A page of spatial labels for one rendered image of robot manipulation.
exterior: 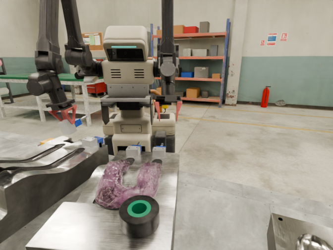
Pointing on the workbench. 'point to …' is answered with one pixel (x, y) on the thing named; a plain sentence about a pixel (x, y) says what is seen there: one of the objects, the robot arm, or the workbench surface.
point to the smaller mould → (297, 234)
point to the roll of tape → (139, 216)
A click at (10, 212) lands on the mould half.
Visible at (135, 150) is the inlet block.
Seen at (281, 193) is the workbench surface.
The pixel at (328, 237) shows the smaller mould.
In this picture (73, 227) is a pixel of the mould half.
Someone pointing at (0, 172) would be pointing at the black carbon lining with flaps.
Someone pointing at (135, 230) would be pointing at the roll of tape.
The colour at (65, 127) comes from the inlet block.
